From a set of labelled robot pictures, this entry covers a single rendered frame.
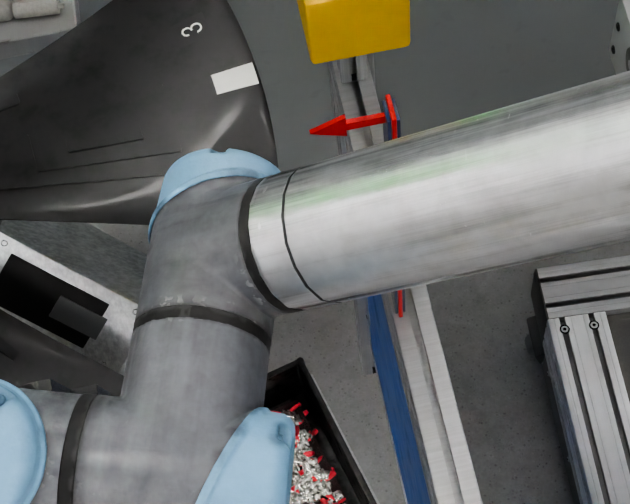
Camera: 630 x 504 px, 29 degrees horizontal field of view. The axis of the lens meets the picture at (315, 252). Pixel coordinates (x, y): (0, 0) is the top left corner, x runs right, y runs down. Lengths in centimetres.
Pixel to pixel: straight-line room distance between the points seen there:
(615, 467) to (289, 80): 80
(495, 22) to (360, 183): 145
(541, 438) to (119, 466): 152
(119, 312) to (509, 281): 123
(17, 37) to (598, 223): 102
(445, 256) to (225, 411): 14
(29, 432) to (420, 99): 162
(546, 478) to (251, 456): 148
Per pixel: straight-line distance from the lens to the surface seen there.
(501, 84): 218
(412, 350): 119
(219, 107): 92
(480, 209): 57
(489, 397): 211
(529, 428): 209
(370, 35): 120
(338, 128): 93
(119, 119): 92
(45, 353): 103
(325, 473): 118
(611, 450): 185
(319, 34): 119
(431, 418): 117
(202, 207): 66
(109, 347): 109
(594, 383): 189
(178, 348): 63
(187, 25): 94
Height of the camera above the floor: 194
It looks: 60 degrees down
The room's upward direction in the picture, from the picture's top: 9 degrees counter-clockwise
